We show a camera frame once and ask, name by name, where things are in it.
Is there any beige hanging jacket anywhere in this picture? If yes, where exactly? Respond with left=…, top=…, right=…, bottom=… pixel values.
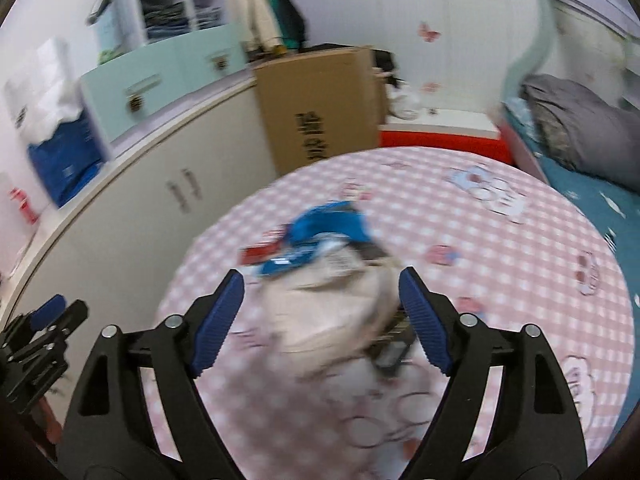
left=222, top=0, right=281, bottom=53

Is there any white flat panel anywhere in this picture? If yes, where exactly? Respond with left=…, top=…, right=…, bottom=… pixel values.
left=380, top=110, right=501, bottom=138

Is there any pink checked tablecloth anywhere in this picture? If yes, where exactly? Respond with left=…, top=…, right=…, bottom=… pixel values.
left=155, top=146, right=637, bottom=480

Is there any teal printed bed sheet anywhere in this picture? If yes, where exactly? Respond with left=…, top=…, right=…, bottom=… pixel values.
left=500, top=97, right=640, bottom=311

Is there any blue white snack packet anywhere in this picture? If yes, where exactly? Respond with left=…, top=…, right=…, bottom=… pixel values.
left=260, top=200, right=376, bottom=278

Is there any blue plastic package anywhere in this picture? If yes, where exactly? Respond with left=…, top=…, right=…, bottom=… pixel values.
left=27, top=110, right=106, bottom=208

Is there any brown cardboard box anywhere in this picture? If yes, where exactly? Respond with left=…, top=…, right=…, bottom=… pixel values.
left=252, top=46, right=386, bottom=177

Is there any white red printed plastic bag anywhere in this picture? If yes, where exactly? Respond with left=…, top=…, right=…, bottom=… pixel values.
left=0, top=170, right=41, bottom=271

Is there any dark green hanging jacket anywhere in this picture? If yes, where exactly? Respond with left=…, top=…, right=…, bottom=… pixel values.
left=262, top=0, right=307, bottom=53

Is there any red plastic basin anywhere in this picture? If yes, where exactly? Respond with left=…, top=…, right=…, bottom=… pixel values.
left=377, top=130, right=513, bottom=163

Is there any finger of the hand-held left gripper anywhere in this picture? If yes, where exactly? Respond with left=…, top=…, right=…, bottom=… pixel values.
left=45, top=300, right=90, bottom=342
left=10, top=294, right=67, bottom=333

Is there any grey duvet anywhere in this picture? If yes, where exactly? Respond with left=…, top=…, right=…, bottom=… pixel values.
left=517, top=74, right=640, bottom=191

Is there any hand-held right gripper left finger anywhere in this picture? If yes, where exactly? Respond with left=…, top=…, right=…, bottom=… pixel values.
left=56, top=269, right=246, bottom=480

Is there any white low cabinet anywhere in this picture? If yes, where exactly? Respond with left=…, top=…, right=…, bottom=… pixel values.
left=0, top=72, right=281, bottom=361

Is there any folded jeans stack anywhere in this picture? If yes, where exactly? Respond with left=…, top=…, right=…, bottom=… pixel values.
left=140, top=0, right=221, bottom=36

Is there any black item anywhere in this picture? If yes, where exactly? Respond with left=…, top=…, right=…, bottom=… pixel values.
left=372, top=50, right=401, bottom=81

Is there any teal drawer unit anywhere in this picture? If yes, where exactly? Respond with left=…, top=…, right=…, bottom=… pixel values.
left=80, top=22, right=251, bottom=143

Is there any white wardrobe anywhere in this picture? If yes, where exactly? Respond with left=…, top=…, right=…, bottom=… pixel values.
left=270, top=0, right=556, bottom=126

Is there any white paper bag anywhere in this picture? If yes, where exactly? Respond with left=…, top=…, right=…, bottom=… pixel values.
left=5, top=37, right=91, bottom=141

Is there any dark foil packet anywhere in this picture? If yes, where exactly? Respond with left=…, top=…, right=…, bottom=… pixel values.
left=367, top=310, right=418, bottom=376

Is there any pinkish white plastic bag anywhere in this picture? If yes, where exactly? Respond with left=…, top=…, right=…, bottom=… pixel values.
left=257, top=245, right=401, bottom=381

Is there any person's left hand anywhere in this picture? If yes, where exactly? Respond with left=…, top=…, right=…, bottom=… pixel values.
left=30, top=395, right=63, bottom=461

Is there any teal bunk bed frame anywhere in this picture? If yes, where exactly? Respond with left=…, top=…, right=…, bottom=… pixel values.
left=492, top=0, right=640, bottom=121

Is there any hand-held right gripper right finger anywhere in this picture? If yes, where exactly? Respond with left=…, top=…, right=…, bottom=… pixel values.
left=398, top=266, right=588, bottom=480

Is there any white crumpled plastic bag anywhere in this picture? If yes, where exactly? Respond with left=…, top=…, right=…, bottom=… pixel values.
left=387, top=77, right=426, bottom=121

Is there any small red wrapper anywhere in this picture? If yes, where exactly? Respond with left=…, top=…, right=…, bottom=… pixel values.
left=240, top=242, right=286, bottom=265

